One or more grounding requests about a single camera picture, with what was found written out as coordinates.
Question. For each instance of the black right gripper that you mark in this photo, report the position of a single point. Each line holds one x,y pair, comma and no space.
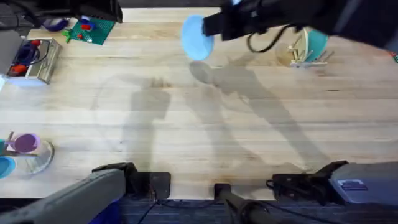
264,15

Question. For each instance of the light blue plate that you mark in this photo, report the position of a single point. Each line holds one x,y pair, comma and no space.
194,39

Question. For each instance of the pale green plate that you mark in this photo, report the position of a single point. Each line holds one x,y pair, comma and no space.
306,43

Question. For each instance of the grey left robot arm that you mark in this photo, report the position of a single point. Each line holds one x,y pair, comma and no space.
77,199

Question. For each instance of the small wooden peg rack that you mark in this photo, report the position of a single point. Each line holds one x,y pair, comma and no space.
298,53

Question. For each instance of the teal plate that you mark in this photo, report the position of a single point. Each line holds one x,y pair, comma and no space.
318,43

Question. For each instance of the green board with toy blocks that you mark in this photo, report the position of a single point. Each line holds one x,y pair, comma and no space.
93,31

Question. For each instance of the black equipment case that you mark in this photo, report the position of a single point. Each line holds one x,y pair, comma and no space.
62,7

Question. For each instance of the clear glass bowl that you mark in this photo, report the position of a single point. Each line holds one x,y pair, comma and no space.
42,158

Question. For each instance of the purple cup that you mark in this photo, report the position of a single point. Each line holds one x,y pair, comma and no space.
26,143

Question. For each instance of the turquoise bowl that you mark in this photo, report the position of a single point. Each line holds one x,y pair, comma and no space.
6,166

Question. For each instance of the black camera stand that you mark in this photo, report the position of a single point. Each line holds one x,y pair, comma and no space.
239,202

